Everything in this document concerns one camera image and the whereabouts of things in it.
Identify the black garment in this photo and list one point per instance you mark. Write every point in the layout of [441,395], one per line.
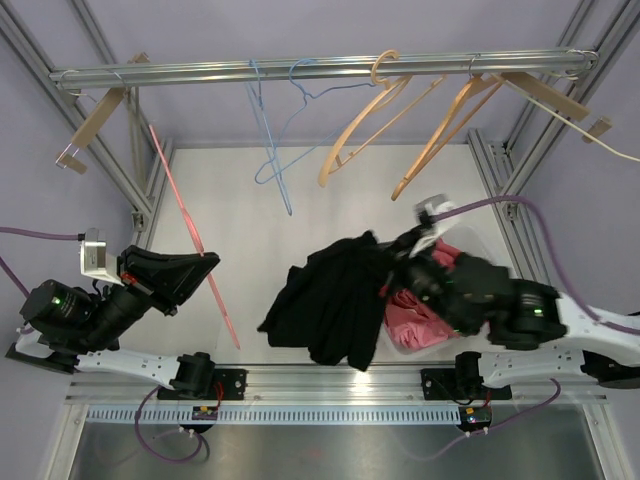
[332,306]

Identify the left pale wooden hanger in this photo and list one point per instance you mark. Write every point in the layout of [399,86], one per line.
[103,110]

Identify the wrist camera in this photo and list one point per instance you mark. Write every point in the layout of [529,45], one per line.
[431,227]
[95,260]

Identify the aluminium hanging rail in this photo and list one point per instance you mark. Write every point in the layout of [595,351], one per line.
[559,60]

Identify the pale flat wooden hanger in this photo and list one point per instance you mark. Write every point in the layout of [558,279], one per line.
[564,109]

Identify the orange wooden hanger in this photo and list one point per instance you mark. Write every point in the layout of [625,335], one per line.
[476,85]

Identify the pink wire hanger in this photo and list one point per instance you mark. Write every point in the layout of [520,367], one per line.
[195,237]

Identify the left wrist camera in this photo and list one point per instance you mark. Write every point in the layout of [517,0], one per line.
[95,260]

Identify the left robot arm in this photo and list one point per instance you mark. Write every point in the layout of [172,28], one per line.
[68,330]

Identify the light wooden hanger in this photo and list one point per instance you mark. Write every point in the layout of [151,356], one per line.
[391,89]

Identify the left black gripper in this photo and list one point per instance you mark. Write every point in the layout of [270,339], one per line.
[170,279]

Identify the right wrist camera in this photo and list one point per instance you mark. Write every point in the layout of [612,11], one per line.
[431,227]

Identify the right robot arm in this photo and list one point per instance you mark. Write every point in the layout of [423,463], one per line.
[542,332]

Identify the white plastic basket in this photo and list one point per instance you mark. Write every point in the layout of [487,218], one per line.
[469,241]

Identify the light pink t shirt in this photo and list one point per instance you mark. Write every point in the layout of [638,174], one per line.
[415,327]

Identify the front aluminium rail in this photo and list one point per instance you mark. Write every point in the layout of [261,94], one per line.
[279,384]

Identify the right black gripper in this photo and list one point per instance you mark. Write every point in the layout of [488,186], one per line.
[402,260]

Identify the white cable duct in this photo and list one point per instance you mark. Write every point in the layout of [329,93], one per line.
[277,415]

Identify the dark pink t shirt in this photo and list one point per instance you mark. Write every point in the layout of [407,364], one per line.
[446,255]

